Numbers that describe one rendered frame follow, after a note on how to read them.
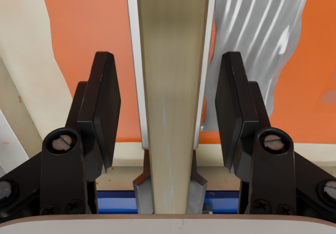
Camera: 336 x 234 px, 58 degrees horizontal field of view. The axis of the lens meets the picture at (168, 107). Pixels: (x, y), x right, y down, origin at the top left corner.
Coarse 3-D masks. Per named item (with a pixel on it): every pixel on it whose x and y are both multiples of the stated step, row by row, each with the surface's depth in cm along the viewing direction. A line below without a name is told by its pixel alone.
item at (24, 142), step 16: (0, 64) 27; (0, 80) 27; (0, 96) 27; (16, 96) 30; (0, 112) 27; (16, 112) 30; (0, 128) 29; (16, 128) 30; (32, 128) 33; (0, 144) 31; (16, 144) 31; (32, 144) 33; (0, 160) 33; (16, 160) 33; (112, 176) 39; (128, 176) 39; (208, 176) 39; (224, 176) 39
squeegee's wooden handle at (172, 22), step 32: (160, 0) 12; (192, 0) 12; (160, 32) 13; (192, 32) 13; (160, 64) 14; (192, 64) 14; (160, 96) 16; (192, 96) 16; (160, 128) 18; (192, 128) 18; (160, 160) 20; (160, 192) 23
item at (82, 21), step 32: (64, 0) 23; (96, 0) 23; (320, 0) 23; (64, 32) 25; (96, 32) 25; (128, 32) 25; (320, 32) 25; (64, 64) 28; (128, 64) 28; (288, 64) 28; (320, 64) 28; (128, 96) 31; (288, 96) 31; (128, 128) 34; (288, 128) 34; (320, 128) 34
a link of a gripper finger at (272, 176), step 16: (272, 128) 10; (256, 144) 9; (272, 144) 10; (288, 144) 10; (256, 160) 9; (272, 160) 9; (288, 160) 9; (256, 176) 9; (272, 176) 9; (288, 176) 9; (240, 192) 11; (256, 192) 8; (272, 192) 8; (288, 192) 8; (240, 208) 10; (256, 208) 8; (272, 208) 8; (288, 208) 8
